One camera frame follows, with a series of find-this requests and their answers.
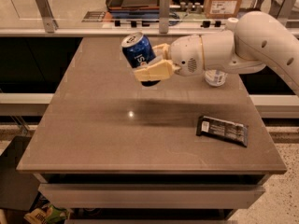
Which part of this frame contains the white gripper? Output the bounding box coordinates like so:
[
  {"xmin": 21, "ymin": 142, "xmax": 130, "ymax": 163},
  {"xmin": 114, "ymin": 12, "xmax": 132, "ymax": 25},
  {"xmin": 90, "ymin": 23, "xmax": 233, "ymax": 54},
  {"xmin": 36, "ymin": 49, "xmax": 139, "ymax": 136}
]
[{"xmin": 134, "ymin": 35, "xmax": 203, "ymax": 82}]

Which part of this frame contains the blue pepsi can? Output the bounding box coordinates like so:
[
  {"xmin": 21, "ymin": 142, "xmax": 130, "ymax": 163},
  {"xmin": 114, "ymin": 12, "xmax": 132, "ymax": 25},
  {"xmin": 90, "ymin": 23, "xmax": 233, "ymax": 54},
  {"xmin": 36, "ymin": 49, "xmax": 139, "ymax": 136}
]
[{"xmin": 121, "ymin": 31, "xmax": 162, "ymax": 88}]

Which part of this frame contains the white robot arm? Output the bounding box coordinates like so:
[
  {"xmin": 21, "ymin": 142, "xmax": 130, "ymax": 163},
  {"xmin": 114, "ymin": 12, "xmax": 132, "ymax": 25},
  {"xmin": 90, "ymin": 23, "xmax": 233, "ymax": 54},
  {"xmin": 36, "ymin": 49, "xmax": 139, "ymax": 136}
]
[{"xmin": 134, "ymin": 11, "xmax": 299, "ymax": 95}]

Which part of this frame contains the clear plastic water bottle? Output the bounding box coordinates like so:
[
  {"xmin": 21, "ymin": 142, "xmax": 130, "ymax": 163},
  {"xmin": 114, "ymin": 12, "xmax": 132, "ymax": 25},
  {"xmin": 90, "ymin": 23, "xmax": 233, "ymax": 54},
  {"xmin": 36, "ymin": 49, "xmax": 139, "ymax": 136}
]
[{"xmin": 204, "ymin": 17, "xmax": 240, "ymax": 88}]

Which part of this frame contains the brown cardboard box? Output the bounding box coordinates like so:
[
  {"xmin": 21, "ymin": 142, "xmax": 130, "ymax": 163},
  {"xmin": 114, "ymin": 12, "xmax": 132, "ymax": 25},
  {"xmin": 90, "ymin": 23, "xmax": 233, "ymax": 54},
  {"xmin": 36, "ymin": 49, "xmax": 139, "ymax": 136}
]
[{"xmin": 204, "ymin": 0, "xmax": 242, "ymax": 19}]

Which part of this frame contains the black snack bar wrapper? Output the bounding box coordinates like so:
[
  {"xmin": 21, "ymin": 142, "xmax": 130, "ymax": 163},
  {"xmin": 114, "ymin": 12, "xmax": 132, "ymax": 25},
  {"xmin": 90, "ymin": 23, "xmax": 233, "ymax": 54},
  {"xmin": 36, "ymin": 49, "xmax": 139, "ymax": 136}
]
[{"xmin": 196, "ymin": 116, "xmax": 248, "ymax": 147}]

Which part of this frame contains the grey table drawer front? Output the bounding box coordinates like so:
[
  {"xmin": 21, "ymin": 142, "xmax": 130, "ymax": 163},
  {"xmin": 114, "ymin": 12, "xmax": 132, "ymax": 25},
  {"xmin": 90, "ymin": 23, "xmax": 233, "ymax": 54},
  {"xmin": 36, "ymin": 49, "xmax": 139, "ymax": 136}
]
[{"xmin": 39, "ymin": 184, "xmax": 264, "ymax": 209}]

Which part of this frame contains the green snack bag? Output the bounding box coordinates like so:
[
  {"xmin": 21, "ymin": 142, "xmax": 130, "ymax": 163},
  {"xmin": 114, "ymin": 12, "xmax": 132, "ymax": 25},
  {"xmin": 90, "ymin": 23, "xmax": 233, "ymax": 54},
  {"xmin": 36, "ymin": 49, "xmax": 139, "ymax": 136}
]
[{"xmin": 24, "ymin": 203, "xmax": 70, "ymax": 224}]

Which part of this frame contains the middle metal railing bracket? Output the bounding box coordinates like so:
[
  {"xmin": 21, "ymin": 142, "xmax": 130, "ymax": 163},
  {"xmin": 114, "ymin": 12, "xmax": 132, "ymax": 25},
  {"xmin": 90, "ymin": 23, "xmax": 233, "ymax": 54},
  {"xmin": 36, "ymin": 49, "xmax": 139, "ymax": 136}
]
[{"xmin": 159, "ymin": 0, "xmax": 170, "ymax": 34}]

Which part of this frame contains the metal railing bracket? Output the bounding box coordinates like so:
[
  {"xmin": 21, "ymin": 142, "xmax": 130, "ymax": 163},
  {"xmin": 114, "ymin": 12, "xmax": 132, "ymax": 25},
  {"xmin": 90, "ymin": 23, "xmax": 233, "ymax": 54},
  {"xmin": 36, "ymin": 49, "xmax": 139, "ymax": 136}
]
[
  {"xmin": 35, "ymin": 0, "xmax": 58, "ymax": 33},
  {"xmin": 159, "ymin": 0, "xmax": 170, "ymax": 34},
  {"xmin": 269, "ymin": 0, "xmax": 299, "ymax": 28}
]

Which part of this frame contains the left metal railing bracket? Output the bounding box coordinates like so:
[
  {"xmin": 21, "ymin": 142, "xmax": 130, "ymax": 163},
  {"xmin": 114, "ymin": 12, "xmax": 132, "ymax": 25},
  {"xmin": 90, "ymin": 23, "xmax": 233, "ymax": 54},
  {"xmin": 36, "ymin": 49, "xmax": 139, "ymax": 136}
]
[{"xmin": 35, "ymin": 0, "xmax": 58, "ymax": 33}]

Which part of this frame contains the right metal railing bracket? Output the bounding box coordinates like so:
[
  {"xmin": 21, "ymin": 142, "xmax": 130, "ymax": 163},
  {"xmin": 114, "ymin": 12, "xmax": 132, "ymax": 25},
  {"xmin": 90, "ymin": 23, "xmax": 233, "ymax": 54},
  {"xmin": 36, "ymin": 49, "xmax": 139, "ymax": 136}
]
[{"xmin": 269, "ymin": 0, "xmax": 299, "ymax": 28}]

